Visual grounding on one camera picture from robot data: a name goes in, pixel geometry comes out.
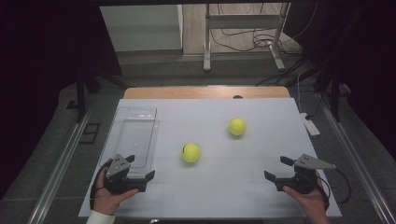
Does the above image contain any person's left hand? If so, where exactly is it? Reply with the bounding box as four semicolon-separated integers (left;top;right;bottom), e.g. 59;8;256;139
92;158;140;217

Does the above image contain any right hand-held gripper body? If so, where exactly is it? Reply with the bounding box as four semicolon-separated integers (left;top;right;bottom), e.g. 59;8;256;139
275;153;337;195

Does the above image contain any hand-held gripper black cable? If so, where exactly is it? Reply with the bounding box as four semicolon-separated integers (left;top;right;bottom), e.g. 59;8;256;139
317;167;352;205
89;160;108;210

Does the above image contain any white cabinet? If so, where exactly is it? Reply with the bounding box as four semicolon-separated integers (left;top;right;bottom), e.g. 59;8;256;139
100;4;184;52

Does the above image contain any black metal stand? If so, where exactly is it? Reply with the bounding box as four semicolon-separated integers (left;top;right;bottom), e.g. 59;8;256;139
313;62;344;123
65;69;129;124

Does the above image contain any left hand-held gripper black cable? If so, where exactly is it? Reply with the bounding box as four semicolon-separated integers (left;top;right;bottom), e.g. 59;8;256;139
89;160;108;210

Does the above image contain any white metal desk frame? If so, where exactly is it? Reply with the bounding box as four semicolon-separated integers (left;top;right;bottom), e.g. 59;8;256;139
203;3;292;73

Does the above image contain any black floor frame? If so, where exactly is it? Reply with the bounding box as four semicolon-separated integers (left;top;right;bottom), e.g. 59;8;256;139
78;122;101;145

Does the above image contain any white power strip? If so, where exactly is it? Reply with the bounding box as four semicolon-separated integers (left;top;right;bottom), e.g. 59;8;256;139
300;112;321;137

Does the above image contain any black cable bundle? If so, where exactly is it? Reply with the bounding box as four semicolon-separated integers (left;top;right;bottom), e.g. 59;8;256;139
209;3;304;59

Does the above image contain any clear plastic container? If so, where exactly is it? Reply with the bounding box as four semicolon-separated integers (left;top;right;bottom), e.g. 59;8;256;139
98;105;161;180

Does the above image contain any aluminium rail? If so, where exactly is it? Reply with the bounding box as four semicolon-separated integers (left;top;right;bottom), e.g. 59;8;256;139
318;92;396;224
27;110;93;224

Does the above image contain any yellow tennis ball dark mark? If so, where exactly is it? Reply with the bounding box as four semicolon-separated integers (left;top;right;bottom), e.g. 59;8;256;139
181;142;202;164

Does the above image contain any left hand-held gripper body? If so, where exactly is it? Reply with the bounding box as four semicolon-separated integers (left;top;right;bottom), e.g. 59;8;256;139
104;153;148;195

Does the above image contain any person's right hand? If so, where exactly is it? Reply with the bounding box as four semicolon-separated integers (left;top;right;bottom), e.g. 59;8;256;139
282;169;330;218

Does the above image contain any right hand-held gripper black cable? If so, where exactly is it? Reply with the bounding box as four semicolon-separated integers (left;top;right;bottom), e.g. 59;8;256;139
317;167;352;205

